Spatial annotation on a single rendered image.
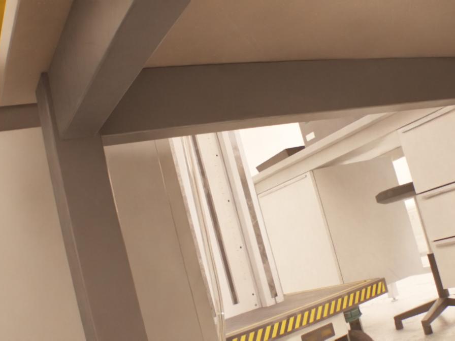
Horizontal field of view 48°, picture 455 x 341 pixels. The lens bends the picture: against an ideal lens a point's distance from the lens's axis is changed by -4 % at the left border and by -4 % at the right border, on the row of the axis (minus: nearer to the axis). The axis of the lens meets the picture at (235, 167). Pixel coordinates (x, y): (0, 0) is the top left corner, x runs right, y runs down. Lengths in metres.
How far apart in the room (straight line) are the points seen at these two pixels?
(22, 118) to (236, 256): 1.32
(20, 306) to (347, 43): 0.42
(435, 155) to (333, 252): 0.77
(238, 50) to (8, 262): 0.30
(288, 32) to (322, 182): 2.05
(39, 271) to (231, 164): 1.35
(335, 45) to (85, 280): 0.34
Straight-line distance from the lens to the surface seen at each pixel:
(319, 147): 2.33
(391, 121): 2.08
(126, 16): 0.27
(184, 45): 0.46
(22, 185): 0.56
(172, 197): 0.60
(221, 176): 1.86
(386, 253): 2.69
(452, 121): 1.90
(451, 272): 2.02
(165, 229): 0.59
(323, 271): 2.56
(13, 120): 0.59
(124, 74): 0.33
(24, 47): 0.41
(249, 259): 1.84
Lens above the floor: 0.50
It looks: 10 degrees up
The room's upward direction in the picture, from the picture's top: 15 degrees counter-clockwise
